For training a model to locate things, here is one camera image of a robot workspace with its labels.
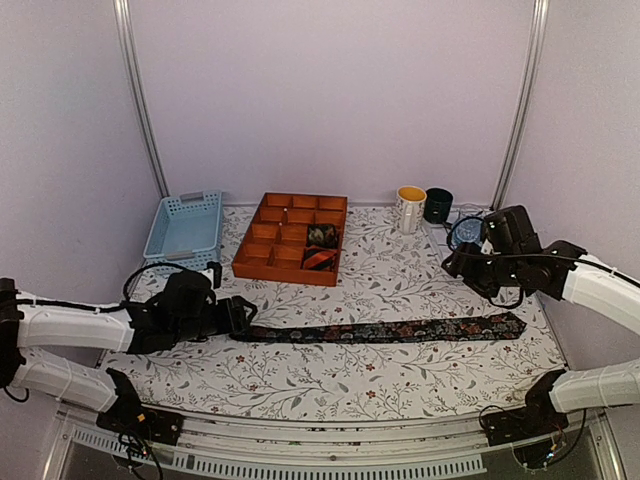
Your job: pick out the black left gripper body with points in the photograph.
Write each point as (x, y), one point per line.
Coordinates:
(196, 328)

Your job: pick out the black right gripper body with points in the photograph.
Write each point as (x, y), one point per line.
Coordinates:
(488, 277)

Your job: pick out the dark floral necktie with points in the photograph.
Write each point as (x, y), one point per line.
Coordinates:
(496, 327)

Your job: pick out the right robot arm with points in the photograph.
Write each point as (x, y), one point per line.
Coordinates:
(587, 282)

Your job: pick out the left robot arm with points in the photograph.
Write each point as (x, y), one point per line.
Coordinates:
(31, 327)

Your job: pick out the clear drinking glass left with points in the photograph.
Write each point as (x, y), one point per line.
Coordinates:
(470, 230)

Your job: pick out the blue glass tray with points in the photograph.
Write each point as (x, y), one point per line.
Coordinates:
(467, 230)

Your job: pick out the white checked dish towel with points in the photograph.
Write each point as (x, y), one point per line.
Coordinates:
(437, 235)

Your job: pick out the light blue plastic basket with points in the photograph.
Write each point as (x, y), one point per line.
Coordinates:
(186, 230)

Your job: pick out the rolled orange striped tie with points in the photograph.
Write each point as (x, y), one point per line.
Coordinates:
(319, 259)

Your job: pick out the orange wooden divider tray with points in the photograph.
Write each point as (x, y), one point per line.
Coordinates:
(274, 243)

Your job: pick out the dark green mug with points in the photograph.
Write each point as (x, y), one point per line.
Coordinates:
(438, 205)

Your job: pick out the rolled olive patterned tie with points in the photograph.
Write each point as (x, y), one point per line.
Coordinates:
(322, 236)

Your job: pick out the white mug yellow inside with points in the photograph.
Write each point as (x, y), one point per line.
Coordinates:
(410, 203)

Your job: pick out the floral patterned tablecloth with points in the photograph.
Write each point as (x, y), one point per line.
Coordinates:
(383, 276)

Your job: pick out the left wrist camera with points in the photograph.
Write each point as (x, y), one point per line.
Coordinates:
(213, 271)

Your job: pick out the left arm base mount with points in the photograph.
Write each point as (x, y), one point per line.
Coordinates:
(129, 414)

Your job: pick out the aluminium front rail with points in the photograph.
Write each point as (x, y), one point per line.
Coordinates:
(223, 447)

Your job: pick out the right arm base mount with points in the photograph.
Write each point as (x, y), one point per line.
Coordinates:
(537, 417)

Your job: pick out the right aluminium frame post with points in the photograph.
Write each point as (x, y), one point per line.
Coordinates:
(533, 56)

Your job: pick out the aluminium frame post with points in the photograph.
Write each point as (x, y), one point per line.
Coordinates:
(126, 37)
(533, 56)

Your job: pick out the left aluminium frame post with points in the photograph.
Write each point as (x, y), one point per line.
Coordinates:
(126, 37)

